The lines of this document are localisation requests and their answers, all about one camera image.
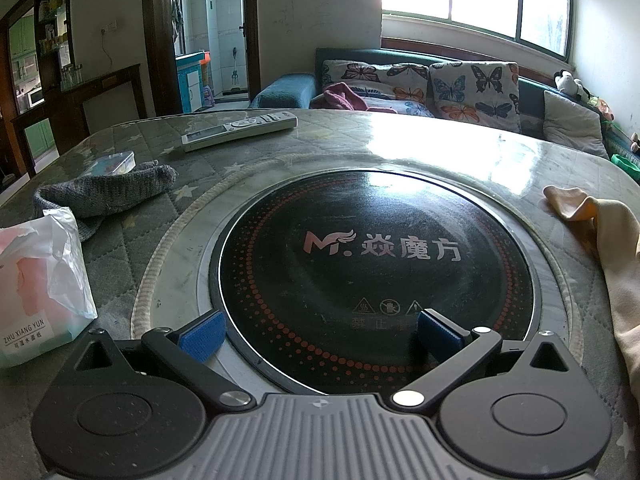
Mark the dark wooden shelf cabinet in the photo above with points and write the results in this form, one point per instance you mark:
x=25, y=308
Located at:
x=50, y=55

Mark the white remote control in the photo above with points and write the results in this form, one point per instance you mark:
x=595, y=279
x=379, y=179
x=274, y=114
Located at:
x=235, y=128

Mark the white pink tissue pack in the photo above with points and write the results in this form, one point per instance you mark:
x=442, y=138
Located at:
x=30, y=300

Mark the clear plastic box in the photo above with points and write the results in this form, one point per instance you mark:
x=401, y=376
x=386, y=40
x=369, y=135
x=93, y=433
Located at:
x=112, y=163

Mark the dark wooden door frame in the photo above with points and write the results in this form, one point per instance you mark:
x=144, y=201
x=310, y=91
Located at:
x=160, y=35

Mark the blue white toy cabinet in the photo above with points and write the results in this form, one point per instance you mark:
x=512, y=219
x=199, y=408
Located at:
x=190, y=80

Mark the colourful plush toys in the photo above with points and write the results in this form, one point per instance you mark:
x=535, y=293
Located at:
x=604, y=107

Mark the panda plush toy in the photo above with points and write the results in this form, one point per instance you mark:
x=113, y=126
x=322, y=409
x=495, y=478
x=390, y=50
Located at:
x=567, y=82

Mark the green plastic basin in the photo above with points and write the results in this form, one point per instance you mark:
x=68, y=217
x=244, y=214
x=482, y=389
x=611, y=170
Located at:
x=627, y=165

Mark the butterfly print cushion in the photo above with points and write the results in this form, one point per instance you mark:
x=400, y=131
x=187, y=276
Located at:
x=370, y=74
x=470, y=95

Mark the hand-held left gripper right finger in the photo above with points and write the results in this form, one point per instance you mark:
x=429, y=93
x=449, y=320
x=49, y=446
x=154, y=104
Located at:
x=439, y=331

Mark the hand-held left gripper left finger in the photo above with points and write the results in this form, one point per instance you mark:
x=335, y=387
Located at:
x=202, y=334

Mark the round black induction cooktop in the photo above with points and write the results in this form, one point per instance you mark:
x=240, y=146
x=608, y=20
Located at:
x=350, y=210

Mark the grey knitted sock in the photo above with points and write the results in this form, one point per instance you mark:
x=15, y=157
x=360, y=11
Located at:
x=115, y=191

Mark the pink cloth on sofa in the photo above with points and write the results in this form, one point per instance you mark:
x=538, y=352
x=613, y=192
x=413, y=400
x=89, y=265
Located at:
x=345, y=96

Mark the dark teal sofa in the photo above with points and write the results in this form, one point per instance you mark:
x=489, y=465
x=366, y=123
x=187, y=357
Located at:
x=530, y=96

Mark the cream garment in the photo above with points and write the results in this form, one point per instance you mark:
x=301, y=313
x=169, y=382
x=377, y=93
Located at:
x=620, y=260

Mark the grey pillow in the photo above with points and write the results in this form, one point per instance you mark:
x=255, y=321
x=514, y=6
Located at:
x=572, y=122

